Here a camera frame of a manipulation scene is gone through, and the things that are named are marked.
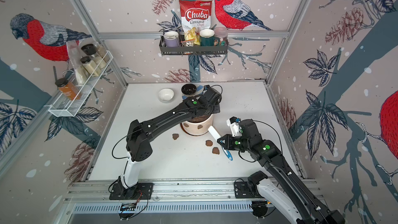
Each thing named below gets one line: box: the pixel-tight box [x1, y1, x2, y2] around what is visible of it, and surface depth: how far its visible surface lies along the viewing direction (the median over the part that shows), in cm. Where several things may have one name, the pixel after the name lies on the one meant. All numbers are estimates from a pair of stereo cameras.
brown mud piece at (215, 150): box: [211, 146, 220, 155], surface depth 88 cm
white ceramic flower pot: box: [180, 113, 213, 136], surface depth 83 cm
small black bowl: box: [181, 83, 197, 95], surface depth 113 cm
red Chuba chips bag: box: [179, 0, 213, 32], surface depth 81 cm
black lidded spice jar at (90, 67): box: [80, 56, 103, 77], surface depth 79 cm
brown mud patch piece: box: [205, 140, 213, 147], surface depth 92 cm
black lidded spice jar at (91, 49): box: [80, 42, 110, 63], surface depth 84 cm
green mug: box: [199, 28, 220, 47], surface depth 85 cm
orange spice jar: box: [54, 77, 82, 101], surface depth 68 cm
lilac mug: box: [163, 30, 179, 48], surface depth 84 cm
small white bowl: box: [158, 88, 175, 103], surface depth 113 cm
